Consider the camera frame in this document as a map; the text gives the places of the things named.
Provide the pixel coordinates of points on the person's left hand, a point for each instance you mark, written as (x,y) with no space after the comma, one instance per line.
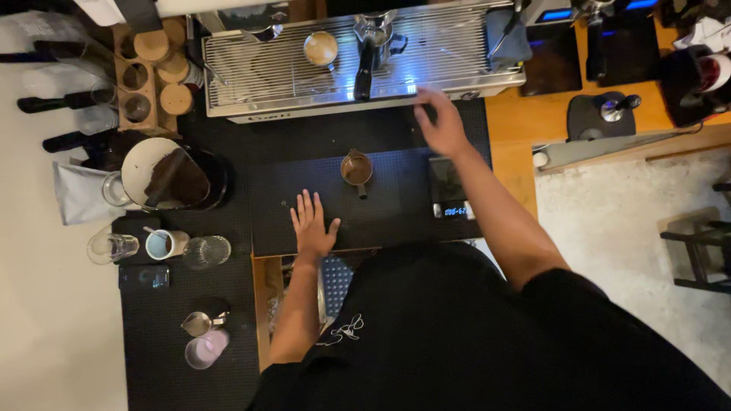
(311,228)

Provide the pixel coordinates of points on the person's right hand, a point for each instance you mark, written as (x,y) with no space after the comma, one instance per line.
(442,125)

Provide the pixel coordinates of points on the person's right fingers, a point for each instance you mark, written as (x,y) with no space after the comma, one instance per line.
(427,111)

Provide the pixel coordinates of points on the steel espresso machine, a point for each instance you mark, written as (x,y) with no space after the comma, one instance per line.
(365,63)

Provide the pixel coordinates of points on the black digital scale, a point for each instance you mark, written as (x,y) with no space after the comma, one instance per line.
(449,187)

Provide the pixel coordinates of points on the steel milk jug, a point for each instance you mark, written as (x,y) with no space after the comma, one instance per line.
(381,35)

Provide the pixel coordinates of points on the small steel pitcher with coffee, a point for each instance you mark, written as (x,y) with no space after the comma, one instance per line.
(357,169)

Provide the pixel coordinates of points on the black rubber bar mat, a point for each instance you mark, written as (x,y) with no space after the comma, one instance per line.
(365,194)

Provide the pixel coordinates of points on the blue folded cloth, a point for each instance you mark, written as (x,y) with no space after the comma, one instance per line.
(508,37)

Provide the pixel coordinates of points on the cup of latte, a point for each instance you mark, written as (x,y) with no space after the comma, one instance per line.
(320,49)

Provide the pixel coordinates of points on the black tamping mat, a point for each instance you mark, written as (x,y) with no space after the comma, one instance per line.
(599,117)

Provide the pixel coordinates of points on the steel coffee tamper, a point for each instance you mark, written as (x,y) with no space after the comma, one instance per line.
(618,107)

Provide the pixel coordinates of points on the blue dotted cloth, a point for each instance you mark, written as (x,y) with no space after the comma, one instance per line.
(336,282)

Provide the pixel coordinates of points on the person's black shirt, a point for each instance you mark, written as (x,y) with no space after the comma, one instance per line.
(485,337)

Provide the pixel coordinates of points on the black knock box with grounds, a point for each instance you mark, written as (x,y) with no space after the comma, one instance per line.
(177,177)

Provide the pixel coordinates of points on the clear ribbed glass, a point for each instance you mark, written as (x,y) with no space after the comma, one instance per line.
(205,252)

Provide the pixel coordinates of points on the black coffee grinder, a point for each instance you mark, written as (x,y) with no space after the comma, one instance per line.
(694,83)

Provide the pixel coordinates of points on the wooden rack with cork-lidded jars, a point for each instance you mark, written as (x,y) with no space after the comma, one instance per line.
(151,74)

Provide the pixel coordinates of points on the white cup with spoon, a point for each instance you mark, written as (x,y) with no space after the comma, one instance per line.
(164,242)

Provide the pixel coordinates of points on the black wooden stool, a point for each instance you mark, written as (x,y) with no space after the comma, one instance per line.
(699,251)

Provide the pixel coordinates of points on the small steel milk pitcher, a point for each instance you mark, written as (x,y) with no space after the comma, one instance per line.
(203,321)

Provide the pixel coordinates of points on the clear glass measuring cup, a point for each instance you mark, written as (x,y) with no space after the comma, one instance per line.
(116,189)

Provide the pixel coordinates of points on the glass with pink liquid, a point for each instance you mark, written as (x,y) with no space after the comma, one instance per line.
(206,349)

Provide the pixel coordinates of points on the clear drinking glass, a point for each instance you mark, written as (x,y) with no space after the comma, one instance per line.
(111,246)

